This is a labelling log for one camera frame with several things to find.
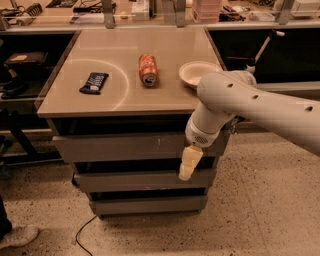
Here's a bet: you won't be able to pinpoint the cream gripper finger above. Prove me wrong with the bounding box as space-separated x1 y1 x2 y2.
179 145 203 181

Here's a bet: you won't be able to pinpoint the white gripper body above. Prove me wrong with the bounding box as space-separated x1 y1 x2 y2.
185 117 221 148

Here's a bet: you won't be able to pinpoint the grey top drawer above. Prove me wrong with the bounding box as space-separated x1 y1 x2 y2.
52 129 232 164

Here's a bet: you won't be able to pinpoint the grey drawer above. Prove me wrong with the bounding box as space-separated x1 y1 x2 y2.
89 195 208 215
75 169 216 192
52 129 232 164

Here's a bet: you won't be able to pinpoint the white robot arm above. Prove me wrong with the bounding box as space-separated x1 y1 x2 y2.
179 71 320 181

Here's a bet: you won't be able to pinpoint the grey middle drawer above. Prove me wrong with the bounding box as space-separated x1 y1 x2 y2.
75 169 216 192

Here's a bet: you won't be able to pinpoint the grey bottom drawer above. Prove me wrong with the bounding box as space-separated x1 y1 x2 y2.
89 195 208 215

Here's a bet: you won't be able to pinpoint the grey drawer cabinet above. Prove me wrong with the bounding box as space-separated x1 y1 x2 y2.
37 27 242 219

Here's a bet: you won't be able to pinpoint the white bowl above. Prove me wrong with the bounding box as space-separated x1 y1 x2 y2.
179 61 222 90

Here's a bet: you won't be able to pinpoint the orange soda can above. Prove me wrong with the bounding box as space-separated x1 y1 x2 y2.
139 54 159 87

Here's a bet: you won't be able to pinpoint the white spray bottle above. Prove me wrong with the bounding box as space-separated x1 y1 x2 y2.
246 65 256 74

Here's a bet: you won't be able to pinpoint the dark blue snack bar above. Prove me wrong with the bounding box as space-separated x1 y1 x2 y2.
79 72 109 95

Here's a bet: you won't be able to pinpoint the pink stacked trays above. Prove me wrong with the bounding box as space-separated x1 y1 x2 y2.
192 0 222 23

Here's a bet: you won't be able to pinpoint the white sneaker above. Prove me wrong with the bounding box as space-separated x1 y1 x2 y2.
0 225 40 249

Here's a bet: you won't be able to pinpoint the black office chair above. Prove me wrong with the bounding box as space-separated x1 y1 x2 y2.
2 51 50 99

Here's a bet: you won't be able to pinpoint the black floor cable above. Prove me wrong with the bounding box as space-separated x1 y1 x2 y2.
75 214 98 256

